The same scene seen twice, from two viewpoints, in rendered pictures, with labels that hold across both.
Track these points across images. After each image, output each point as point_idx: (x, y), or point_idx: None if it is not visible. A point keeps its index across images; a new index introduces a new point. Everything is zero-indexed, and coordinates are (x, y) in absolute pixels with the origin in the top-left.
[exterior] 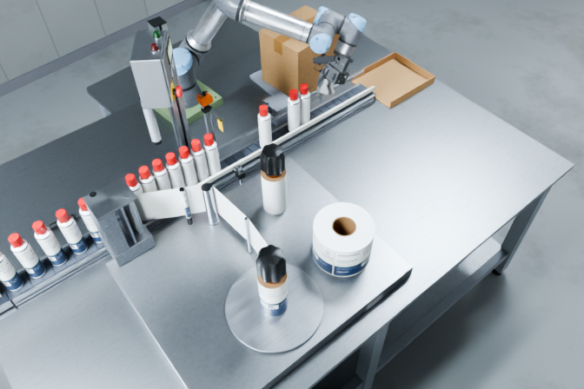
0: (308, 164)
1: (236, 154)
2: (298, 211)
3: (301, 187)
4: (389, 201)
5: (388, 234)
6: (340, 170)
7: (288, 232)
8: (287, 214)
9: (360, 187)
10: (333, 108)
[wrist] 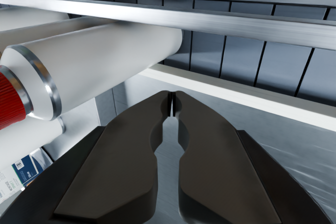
0: (134, 101)
1: None
2: (72, 145)
3: (84, 133)
4: (179, 223)
5: (147, 221)
6: (166, 154)
7: (58, 146)
8: (62, 136)
9: (166, 188)
10: (276, 104)
